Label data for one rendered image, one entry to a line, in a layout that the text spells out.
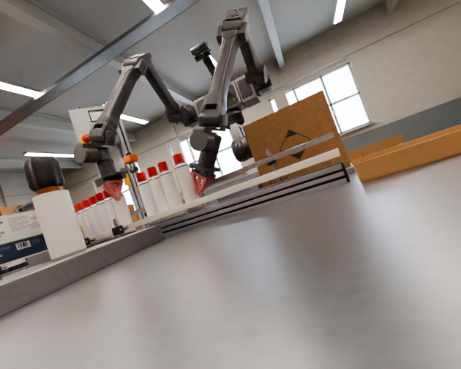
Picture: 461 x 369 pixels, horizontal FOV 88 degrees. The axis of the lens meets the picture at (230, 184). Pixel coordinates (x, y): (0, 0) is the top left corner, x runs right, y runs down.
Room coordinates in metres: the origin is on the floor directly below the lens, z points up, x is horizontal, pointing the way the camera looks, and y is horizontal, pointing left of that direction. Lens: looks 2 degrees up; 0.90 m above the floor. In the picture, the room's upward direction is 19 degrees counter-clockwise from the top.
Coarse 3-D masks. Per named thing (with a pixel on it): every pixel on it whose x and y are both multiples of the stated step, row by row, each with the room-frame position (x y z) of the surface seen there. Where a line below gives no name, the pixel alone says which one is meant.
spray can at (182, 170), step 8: (176, 160) 0.81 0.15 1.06; (176, 168) 0.80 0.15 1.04; (184, 168) 0.80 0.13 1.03; (184, 176) 0.80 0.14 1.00; (184, 184) 0.80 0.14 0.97; (192, 184) 0.81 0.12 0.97; (184, 192) 0.80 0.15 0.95; (192, 192) 0.80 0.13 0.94; (184, 200) 0.82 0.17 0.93; (192, 200) 0.80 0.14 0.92; (192, 208) 0.80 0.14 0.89; (200, 208) 0.81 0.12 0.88
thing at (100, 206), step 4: (96, 196) 1.01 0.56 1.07; (100, 196) 1.02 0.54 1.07; (104, 196) 1.03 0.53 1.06; (100, 200) 1.01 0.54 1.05; (96, 204) 1.01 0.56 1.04; (100, 204) 1.00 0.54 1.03; (104, 204) 1.01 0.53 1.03; (100, 208) 1.00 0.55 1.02; (104, 208) 1.01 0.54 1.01; (100, 212) 1.00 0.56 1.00; (104, 212) 1.00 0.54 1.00; (100, 216) 1.01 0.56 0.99; (104, 216) 1.00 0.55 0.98; (104, 220) 1.00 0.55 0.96; (108, 220) 1.01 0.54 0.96; (104, 224) 1.00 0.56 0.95; (108, 224) 1.01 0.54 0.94; (104, 228) 1.01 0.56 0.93; (108, 228) 1.00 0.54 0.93; (108, 236) 1.00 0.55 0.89; (112, 236) 1.00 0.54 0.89
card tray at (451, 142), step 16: (448, 128) 0.61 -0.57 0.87; (400, 144) 0.66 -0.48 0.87; (416, 144) 0.44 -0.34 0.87; (432, 144) 0.43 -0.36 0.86; (448, 144) 0.42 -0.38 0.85; (352, 160) 0.71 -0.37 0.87; (368, 160) 0.47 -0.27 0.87; (384, 160) 0.46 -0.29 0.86; (400, 160) 0.45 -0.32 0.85; (416, 160) 0.44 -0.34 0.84; (432, 160) 0.43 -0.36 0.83; (368, 176) 0.48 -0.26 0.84
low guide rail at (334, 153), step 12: (324, 156) 0.59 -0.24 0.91; (336, 156) 0.58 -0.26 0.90; (288, 168) 0.63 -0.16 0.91; (300, 168) 0.62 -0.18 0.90; (252, 180) 0.68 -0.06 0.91; (264, 180) 0.66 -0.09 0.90; (228, 192) 0.71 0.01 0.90; (192, 204) 0.78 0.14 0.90; (156, 216) 0.85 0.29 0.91; (96, 240) 1.02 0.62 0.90
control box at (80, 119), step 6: (84, 108) 1.06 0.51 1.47; (90, 108) 1.06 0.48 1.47; (96, 108) 1.07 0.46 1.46; (102, 108) 1.08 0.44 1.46; (72, 114) 1.02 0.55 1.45; (78, 114) 1.03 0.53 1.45; (84, 114) 1.05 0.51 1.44; (72, 120) 1.03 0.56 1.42; (78, 120) 1.03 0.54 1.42; (84, 120) 1.04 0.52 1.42; (90, 120) 1.05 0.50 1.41; (78, 126) 1.03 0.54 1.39; (84, 126) 1.04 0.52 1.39; (90, 126) 1.05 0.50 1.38; (78, 132) 1.02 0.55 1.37; (84, 132) 1.03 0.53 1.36; (78, 138) 1.03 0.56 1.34; (114, 150) 1.16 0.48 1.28
